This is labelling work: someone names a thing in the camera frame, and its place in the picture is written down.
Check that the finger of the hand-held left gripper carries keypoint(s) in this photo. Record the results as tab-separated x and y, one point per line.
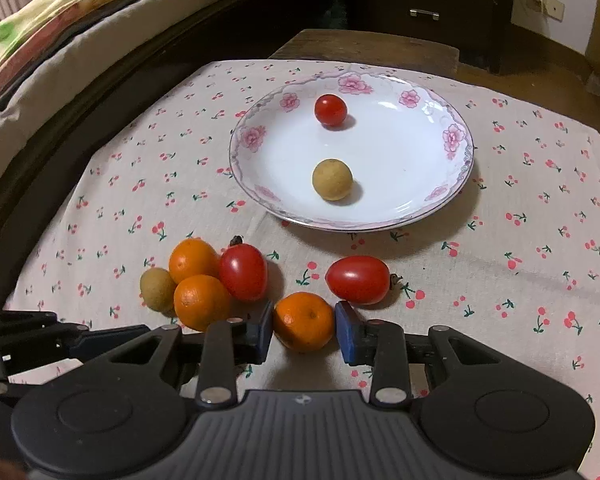
105	342

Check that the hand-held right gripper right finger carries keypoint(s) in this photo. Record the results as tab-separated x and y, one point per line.
347	332

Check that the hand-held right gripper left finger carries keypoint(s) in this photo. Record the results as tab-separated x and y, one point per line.
260	332

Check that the small orange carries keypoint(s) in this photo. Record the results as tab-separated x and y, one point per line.
201	302
192	260
304	322

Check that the oval red tomato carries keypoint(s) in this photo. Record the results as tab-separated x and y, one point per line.
357	280
242	272

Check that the tan longan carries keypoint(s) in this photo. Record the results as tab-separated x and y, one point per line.
156	290
332	180

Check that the white floral plate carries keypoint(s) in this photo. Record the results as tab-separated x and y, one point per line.
390	160

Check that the cherry print tablecloth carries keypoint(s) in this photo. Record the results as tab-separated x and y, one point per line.
480	260

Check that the round cherry tomato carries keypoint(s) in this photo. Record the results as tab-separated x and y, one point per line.
331	110

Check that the wooden stool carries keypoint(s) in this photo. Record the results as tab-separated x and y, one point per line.
370	45

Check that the dark wooden bed frame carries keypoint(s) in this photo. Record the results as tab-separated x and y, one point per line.
80	145

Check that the wall socket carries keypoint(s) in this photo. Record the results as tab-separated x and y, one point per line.
547	6

